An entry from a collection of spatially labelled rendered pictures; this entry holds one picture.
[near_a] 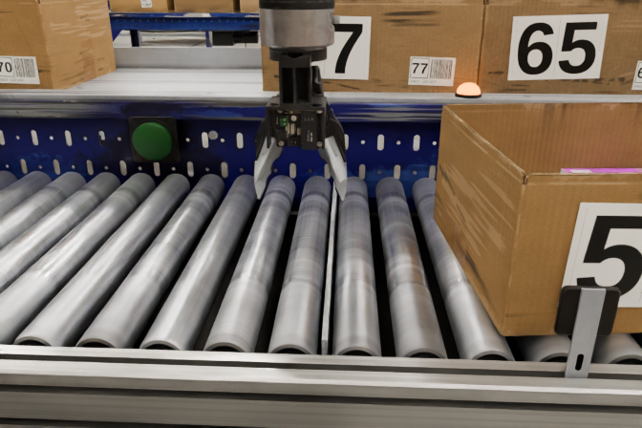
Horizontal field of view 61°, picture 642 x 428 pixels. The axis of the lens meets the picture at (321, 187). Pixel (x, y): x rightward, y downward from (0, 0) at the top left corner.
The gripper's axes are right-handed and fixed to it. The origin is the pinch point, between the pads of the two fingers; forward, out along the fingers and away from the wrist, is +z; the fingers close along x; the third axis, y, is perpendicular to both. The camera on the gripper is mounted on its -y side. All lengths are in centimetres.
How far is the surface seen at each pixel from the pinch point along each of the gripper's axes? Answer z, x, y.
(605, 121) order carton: -9.1, 42.5, -6.6
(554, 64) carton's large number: -14, 42, -29
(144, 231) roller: 6.4, -22.9, 0.1
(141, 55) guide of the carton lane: -11, -44, -61
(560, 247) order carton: -4.6, 26.1, 23.9
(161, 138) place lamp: -1.6, -26.5, -21.2
